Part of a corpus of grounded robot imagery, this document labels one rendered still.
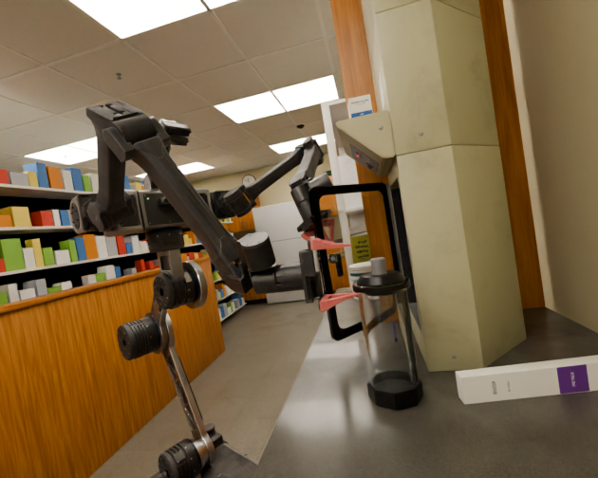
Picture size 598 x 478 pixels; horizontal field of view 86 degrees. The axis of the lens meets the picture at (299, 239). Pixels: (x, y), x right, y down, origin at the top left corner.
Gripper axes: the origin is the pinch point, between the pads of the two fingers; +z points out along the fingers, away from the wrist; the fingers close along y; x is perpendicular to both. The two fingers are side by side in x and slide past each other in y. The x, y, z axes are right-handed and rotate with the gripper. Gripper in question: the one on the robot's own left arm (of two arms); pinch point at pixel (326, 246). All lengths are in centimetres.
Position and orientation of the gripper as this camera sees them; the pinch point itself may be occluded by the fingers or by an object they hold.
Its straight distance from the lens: 92.9
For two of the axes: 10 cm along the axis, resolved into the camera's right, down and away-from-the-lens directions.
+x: -7.7, 1.5, -6.2
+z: 3.9, 8.8, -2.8
